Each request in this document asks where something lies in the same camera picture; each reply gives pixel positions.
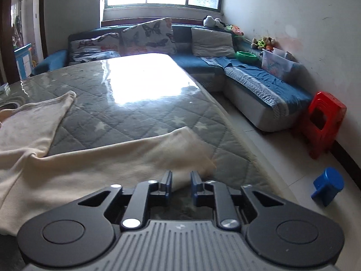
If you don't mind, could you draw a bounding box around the cream sweater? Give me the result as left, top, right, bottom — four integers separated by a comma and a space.
1, 91, 215, 236

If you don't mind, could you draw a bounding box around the blue corner sofa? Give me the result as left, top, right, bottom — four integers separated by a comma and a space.
31, 24, 312, 132

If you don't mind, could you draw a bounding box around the blue plastic cup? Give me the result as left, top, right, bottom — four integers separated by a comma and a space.
311, 167, 345, 207

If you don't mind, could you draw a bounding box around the red plastic stool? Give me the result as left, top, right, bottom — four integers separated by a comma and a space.
300, 91, 347, 159

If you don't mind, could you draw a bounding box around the green plastic bowl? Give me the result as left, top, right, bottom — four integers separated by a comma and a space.
236, 51, 258, 64

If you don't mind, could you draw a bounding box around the clear plastic storage box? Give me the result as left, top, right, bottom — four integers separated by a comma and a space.
261, 50, 299, 82

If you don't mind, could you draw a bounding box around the grey plain pillow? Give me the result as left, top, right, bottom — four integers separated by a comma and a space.
191, 28, 236, 58

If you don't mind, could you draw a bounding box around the butterfly pillow right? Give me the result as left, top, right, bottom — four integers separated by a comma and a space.
122, 17, 177, 55

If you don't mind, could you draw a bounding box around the butterfly pillow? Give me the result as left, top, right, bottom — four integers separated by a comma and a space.
122, 17, 177, 55
69, 33, 120, 65

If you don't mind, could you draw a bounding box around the butterfly pillow left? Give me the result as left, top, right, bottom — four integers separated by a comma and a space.
69, 33, 120, 65

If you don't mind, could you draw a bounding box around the plush toys pile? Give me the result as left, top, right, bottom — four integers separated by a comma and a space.
251, 36, 276, 52

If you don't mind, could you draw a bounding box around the panda plush toy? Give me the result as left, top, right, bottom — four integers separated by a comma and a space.
203, 15, 225, 29

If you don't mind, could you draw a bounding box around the blue white small cabinet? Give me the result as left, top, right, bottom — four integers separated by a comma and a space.
14, 43, 33, 80

